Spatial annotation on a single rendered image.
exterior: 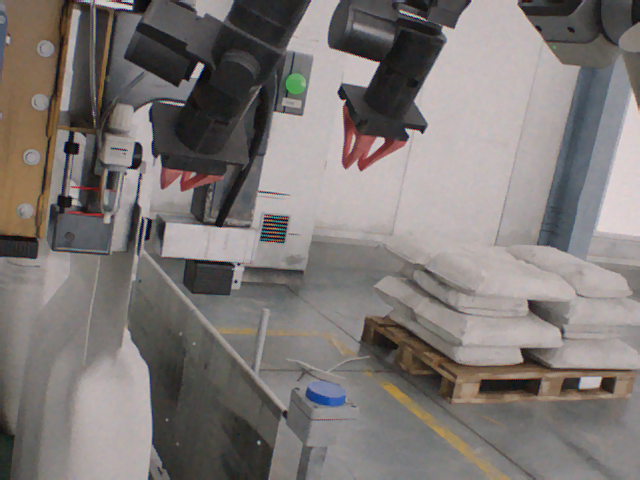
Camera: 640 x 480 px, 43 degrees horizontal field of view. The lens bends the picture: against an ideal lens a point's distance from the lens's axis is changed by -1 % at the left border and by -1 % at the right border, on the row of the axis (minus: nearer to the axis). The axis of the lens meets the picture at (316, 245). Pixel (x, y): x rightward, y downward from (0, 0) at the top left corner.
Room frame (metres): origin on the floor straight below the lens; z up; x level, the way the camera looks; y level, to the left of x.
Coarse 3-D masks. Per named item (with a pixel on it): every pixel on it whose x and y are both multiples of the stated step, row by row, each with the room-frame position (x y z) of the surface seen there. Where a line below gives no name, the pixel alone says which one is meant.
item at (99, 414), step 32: (96, 256) 1.29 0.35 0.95; (128, 256) 1.12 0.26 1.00; (64, 288) 1.39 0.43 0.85; (96, 288) 1.26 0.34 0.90; (128, 288) 1.09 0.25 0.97; (64, 320) 1.26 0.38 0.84; (96, 320) 1.20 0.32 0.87; (32, 352) 1.30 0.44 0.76; (64, 352) 1.15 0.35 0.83; (96, 352) 1.12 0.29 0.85; (128, 352) 1.12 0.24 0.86; (32, 384) 1.21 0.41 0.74; (64, 384) 1.12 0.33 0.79; (96, 384) 1.10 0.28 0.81; (128, 384) 1.12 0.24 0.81; (32, 416) 1.19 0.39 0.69; (64, 416) 1.09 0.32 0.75; (96, 416) 1.09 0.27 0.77; (128, 416) 1.11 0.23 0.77; (32, 448) 1.17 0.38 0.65; (64, 448) 1.08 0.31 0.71; (96, 448) 1.08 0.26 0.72; (128, 448) 1.11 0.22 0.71
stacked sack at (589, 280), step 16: (528, 256) 4.27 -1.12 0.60; (544, 256) 4.27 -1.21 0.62; (560, 256) 4.32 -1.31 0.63; (560, 272) 4.04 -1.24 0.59; (576, 272) 4.00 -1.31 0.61; (592, 272) 4.03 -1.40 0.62; (608, 272) 4.09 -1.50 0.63; (576, 288) 3.93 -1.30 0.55; (592, 288) 3.96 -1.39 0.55; (608, 288) 4.02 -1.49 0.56; (624, 288) 4.08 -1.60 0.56
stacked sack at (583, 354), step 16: (528, 352) 3.91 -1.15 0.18; (544, 352) 3.84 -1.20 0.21; (560, 352) 3.80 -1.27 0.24; (576, 352) 3.83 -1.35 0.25; (592, 352) 3.89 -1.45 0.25; (608, 352) 3.93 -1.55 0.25; (624, 352) 3.99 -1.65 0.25; (592, 368) 3.89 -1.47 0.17; (608, 368) 3.94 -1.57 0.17; (624, 368) 3.99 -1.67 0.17
